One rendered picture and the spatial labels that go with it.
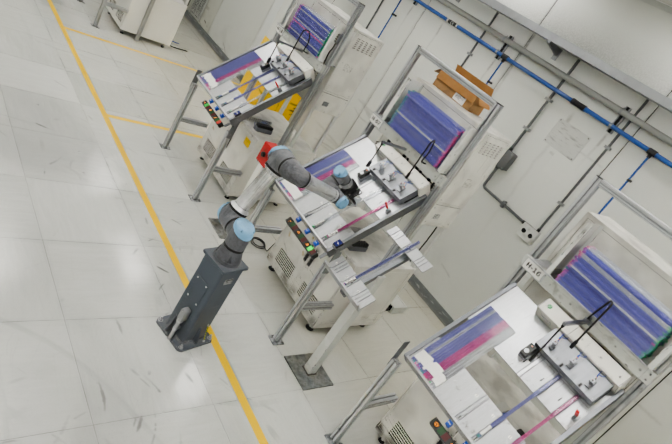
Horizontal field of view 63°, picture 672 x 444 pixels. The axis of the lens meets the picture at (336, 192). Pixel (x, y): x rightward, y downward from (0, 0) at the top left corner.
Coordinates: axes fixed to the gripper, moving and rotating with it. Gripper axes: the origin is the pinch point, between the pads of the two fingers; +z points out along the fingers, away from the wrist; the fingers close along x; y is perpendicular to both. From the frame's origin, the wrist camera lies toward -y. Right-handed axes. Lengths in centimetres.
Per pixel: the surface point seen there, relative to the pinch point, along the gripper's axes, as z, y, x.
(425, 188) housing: 4.7, 40.2, -19.1
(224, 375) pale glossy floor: -4, -115, -44
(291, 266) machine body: 49, -56, 23
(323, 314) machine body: 50, -56, -21
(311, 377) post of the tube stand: 43, -83, -54
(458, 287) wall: 179, 45, -10
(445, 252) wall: 172, 56, 20
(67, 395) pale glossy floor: -72, -159, -43
